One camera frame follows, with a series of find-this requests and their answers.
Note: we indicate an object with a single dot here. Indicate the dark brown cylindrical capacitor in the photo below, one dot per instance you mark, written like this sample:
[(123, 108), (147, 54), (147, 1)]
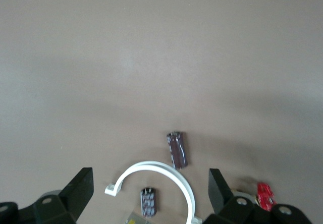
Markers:
[(178, 150), (149, 203)]

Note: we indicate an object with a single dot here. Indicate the metal mesh power supply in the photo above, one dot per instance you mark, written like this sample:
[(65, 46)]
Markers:
[(135, 219)]

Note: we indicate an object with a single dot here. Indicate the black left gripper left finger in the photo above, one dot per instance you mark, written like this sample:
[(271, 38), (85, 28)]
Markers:
[(75, 196)]

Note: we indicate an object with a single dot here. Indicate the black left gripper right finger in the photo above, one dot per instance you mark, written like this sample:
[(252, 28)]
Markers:
[(222, 196)]

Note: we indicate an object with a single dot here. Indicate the white half-round pipe clamp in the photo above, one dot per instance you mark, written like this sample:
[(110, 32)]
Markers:
[(149, 164)]

